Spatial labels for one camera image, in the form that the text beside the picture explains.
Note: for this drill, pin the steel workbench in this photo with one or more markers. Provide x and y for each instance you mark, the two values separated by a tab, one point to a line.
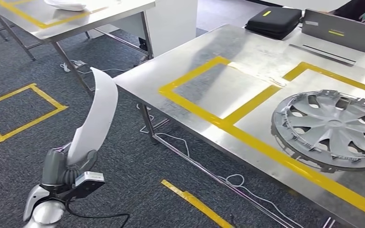
201	50

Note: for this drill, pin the grey floor outlet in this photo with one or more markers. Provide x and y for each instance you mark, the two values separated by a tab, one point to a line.
79	63

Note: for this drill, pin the yellow tape on table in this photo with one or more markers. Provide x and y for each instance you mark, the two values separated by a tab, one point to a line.
40	24

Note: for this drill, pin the black zip case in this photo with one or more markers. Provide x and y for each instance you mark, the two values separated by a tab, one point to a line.
273	22

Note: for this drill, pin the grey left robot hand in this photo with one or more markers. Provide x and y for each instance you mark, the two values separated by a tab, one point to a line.
53	170

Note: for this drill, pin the grey laptop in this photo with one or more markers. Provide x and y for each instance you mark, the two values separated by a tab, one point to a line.
343	31

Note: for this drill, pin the steel table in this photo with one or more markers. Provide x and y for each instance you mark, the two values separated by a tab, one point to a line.
113	12

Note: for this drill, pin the white curved car part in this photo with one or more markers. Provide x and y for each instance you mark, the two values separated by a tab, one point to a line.
64	4
97	119

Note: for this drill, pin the person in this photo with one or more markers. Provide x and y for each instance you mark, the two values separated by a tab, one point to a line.
358	12

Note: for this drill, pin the grey wheel hubcap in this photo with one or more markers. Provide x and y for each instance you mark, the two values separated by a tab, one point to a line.
333	126

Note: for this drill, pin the yellow floor tape square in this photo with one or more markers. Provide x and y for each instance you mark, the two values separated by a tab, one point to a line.
48	101

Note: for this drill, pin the yellow floor tape outline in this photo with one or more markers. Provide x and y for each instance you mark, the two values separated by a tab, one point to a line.
195	201

